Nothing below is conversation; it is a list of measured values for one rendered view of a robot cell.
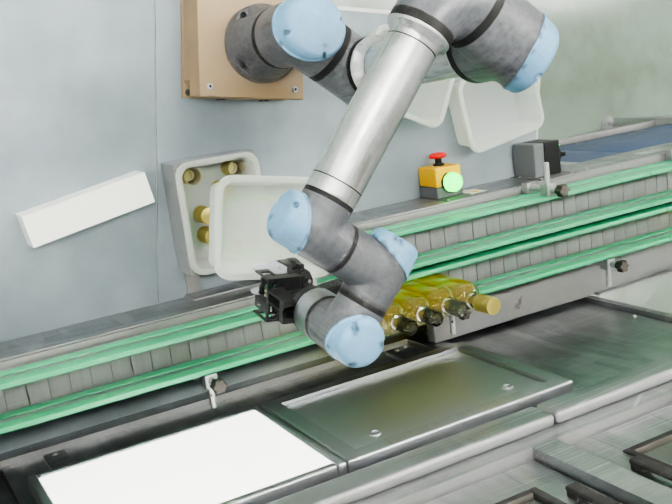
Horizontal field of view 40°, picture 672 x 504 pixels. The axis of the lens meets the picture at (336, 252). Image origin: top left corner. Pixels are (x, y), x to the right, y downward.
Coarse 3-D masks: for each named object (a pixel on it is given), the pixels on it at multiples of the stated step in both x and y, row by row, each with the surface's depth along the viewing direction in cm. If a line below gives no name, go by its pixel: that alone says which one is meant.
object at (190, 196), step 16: (208, 160) 179; (224, 160) 181; (240, 160) 187; (256, 160) 184; (176, 176) 177; (208, 176) 187; (224, 176) 189; (192, 192) 186; (208, 192) 187; (192, 208) 186; (192, 224) 187; (208, 224) 188; (192, 240) 187; (192, 256) 180; (208, 256) 189; (208, 272) 182
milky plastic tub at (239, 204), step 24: (216, 192) 151; (240, 192) 160; (264, 192) 163; (216, 216) 151; (240, 216) 161; (264, 216) 163; (216, 240) 152; (240, 240) 161; (264, 240) 164; (216, 264) 152; (240, 264) 161; (312, 264) 166
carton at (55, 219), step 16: (128, 176) 177; (144, 176) 177; (80, 192) 174; (96, 192) 173; (112, 192) 174; (128, 192) 175; (144, 192) 177; (32, 208) 172; (48, 208) 169; (64, 208) 170; (80, 208) 172; (96, 208) 173; (112, 208) 174; (128, 208) 176; (32, 224) 168; (48, 224) 169; (64, 224) 171; (80, 224) 172; (32, 240) 168; (48, 240) 170
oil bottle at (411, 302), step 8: (400, 296) 181; (408, 296) 180; (416, 296) 179; (424, 296) 179; (400, 304) 178; (408, 304) 176; (416, 304) 176; (424, 304) 177; (408, 312) 176; (416, 312) 176; (416, 320) 177
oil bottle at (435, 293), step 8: (416, 280) 190; (424, 280) 189; (400, 288) 188; (408, 288) 186; (416, 288) 184; (424, 288) 183; (432, 288) 182; (440, 288) 181; (448, 288) 181; (432, 296) 179; (440, 296) 179; (448, 296) 180; (432, 304) 179; (440, 304) 179
